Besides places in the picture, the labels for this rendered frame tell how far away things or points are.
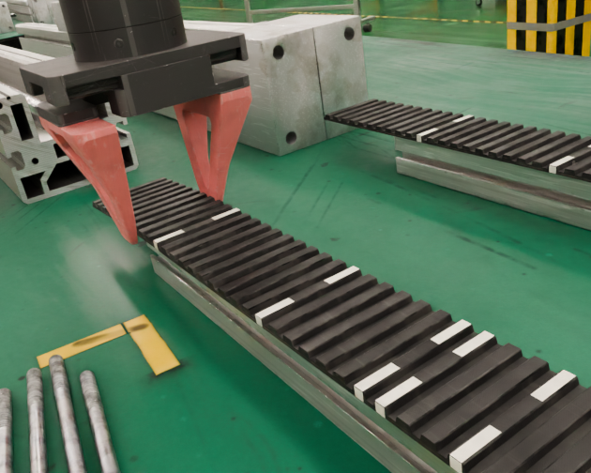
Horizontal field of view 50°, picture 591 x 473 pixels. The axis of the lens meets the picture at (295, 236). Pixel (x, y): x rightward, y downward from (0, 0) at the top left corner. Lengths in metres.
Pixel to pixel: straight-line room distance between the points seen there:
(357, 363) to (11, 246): 0.31
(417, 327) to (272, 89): 0.32
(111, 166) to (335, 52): 0.28
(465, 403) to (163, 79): 0.20
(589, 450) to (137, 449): 0.16
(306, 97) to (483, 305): 0.29
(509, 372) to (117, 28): 0.22
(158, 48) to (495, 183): 0.21
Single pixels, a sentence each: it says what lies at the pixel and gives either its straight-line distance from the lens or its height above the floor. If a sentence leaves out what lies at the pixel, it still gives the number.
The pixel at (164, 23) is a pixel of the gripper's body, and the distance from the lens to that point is 0.32.
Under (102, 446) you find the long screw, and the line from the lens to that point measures 0.25.
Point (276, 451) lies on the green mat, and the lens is 0.24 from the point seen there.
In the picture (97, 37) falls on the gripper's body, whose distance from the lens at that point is 0.32.
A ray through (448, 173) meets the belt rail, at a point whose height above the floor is 0.79.
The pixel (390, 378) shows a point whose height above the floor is 0.81.
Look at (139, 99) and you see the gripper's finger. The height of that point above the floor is 0.89.
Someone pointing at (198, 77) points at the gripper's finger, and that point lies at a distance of 0.33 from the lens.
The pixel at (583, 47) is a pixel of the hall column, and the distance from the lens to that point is 3.99.
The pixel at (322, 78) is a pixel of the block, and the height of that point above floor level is 0.83.
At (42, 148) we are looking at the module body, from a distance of 0.55.
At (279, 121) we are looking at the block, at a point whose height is 0.81.
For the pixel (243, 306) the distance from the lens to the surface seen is 0.26.
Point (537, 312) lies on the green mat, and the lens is 0.30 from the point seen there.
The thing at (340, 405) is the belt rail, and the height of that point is 0.79.
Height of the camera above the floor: 0.95
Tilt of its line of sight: 25 degrees down
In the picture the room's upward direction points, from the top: 9 degrees counter-clockwise
